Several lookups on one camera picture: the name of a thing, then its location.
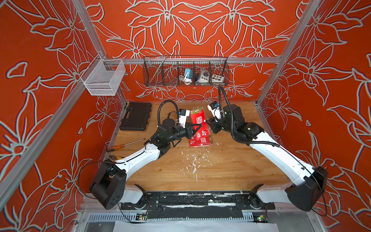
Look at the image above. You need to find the white grey device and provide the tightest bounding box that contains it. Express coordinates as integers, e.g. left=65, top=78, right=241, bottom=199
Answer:
left=196, top=69, right=210, bottom=85

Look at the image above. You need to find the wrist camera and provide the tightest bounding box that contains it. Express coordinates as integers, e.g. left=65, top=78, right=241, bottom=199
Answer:
left=179, top=109, right=190, bottom=128
left=207, top=101, right=223, bottom=121

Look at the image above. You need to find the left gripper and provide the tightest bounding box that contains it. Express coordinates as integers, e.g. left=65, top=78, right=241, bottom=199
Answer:
left=167, top=123, right=202, bottom=145

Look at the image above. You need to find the white mesh basket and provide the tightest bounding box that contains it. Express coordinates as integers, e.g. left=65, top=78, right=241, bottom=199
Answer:
left=80, top=60, right=126, bottom=96

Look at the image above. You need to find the orange handled screwdriver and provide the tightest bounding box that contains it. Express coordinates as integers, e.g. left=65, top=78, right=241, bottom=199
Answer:
left=106, top=138, right=145, bottom=153

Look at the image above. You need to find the white dotted cube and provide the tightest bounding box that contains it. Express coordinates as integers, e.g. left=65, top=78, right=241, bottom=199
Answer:
left=211, top=74, right=225, bottom=85

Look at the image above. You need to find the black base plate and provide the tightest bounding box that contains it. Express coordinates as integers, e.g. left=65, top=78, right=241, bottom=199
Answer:
left=119, top=191, right=275, bottom=222

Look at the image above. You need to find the black tool case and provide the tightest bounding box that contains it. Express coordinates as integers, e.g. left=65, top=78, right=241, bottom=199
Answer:
left=119, top=102, right=152, bottom=131

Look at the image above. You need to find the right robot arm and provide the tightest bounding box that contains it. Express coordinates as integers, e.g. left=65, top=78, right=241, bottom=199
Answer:
left=207, top=86, right=328, bottom=212

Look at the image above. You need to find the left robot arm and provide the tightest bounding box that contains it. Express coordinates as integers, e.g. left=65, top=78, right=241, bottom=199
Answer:
left=89, top=100, right=202, bottom=210

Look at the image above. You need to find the black wire basket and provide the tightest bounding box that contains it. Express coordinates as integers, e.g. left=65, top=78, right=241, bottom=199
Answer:
left=143, top=55, right=230, bottom=87

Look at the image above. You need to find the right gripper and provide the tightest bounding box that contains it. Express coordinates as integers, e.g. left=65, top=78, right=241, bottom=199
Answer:
left=203, top=114, right=236, bottom=136

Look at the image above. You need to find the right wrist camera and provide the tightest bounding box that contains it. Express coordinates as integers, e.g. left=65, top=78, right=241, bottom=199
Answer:
left=207, top=101, right=223, bottom=121

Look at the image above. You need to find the blue white box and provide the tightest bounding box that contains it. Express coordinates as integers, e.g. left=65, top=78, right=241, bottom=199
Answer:
left=184, top=69, right=193, bottom=80

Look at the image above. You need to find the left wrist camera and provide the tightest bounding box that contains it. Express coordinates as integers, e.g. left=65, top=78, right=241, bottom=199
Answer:
left=179, top=109, right=190, bottom=128

